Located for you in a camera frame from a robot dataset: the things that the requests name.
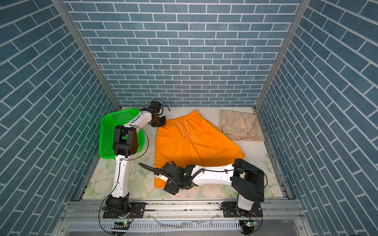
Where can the orange shorts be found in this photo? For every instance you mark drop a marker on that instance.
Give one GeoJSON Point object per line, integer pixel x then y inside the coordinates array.
{"type": "Point", "coordinates": [192, 140]}

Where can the aluminium corner post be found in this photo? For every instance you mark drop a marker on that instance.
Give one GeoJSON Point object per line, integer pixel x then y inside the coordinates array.
{"type": "Point", "coordinates": [299, 14]}
{"type": "Point", "coordinates": [76, 34]}

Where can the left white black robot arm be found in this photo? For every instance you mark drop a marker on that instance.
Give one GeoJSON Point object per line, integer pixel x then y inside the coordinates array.
{"type": "Point", "coordinates": [121, 137]}

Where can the right aluminium corner post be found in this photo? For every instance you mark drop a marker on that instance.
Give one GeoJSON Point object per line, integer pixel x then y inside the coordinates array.
{"type": "Point", "coordinates": [299, 14]}

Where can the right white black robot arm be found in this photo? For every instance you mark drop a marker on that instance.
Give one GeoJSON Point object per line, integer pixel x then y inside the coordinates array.
{"type": "Point", "coordinates": [246, 179]}

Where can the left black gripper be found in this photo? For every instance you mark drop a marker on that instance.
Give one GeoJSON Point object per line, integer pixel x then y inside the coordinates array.
{"type": "Point", "coordinates": [162, 122]}

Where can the beige drawstring shorts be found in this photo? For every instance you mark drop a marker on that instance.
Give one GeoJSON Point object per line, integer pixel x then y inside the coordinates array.
{"type": "Point", "coordinates": [240, 126]}

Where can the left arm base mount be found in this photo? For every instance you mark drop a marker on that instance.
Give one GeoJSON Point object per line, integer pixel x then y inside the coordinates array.
{"type": "Point", "coordinates": [133, 210]}

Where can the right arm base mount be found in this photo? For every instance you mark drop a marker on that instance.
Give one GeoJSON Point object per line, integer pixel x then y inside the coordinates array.
{"type": "Point", "coordinates": [240, 210]}

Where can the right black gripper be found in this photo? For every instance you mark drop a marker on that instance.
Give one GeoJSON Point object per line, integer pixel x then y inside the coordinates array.
{"type": "Point", "coordinates": [169, 188]}

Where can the green plastic basket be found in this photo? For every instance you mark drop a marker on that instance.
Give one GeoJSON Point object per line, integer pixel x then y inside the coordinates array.
{"type": "Point", "coordinates": [107, 126]}

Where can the left aluminium corner post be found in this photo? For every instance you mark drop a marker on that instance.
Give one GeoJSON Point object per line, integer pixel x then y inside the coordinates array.
{"type": "Point", "coordinates": [76, 34]}

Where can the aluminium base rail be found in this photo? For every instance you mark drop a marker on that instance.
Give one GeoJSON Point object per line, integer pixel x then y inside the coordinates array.
{"type": "Point", "coordinates": [186, 217]}

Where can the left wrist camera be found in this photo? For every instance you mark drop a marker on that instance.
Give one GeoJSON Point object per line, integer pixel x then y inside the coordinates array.
{"type": "Point", "coordinates": [157, 106]}

